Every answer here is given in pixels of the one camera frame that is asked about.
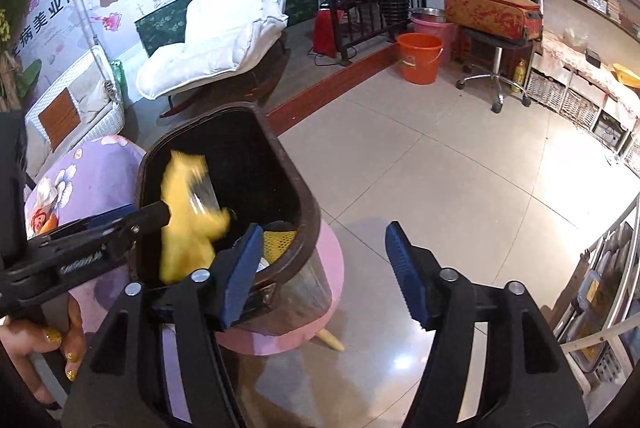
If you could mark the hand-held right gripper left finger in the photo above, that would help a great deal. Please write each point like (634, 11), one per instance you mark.
(242, 273)

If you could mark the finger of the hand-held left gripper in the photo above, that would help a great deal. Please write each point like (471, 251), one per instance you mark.
(75, 265)
(112, 215)

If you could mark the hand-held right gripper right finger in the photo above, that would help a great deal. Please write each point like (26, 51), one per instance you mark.
(407, 278)

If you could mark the yellow mesh sponge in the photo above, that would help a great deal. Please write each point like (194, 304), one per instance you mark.
(277, 244)

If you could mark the yellow cloth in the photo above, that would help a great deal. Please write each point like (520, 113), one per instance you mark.
(185, 218)

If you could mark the brown trash bin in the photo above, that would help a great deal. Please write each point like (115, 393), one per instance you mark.
(250, 157)

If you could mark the person's left hand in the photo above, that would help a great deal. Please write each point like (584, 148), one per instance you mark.
(47, 348)

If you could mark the purple floral blanket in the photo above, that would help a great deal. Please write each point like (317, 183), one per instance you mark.
(95, 173)

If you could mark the pink round stool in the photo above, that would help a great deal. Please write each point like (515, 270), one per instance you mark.
(330, 268)

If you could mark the green patterned cabinet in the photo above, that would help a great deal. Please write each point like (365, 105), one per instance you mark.
(160, 25)

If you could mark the white padded armchair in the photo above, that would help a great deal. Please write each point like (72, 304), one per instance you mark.
(225, 32)

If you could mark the orange bucket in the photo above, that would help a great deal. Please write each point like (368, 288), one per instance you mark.
(419, 57)

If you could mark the yellow bottle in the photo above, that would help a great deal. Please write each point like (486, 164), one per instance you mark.
(520, 77)

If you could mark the white wicker basket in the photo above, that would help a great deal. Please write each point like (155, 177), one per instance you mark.
(546, 90)
(580, 107)

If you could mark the black rolling office chair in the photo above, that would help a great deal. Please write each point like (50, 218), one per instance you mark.
(495, 57)

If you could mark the pink bucket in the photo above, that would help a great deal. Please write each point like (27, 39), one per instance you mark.
(444, 33)

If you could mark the metal basin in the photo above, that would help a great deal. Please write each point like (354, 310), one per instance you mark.
(428, 12)

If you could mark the low bench with lace cloth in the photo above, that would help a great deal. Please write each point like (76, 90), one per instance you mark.
(565, 52)

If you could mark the red patterned suitcase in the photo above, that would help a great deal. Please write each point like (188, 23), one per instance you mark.
(490, 15)

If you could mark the small black box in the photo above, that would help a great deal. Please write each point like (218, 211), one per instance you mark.
(594, 57)

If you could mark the yellow bowl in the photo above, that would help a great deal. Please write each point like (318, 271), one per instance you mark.
(627, 76)

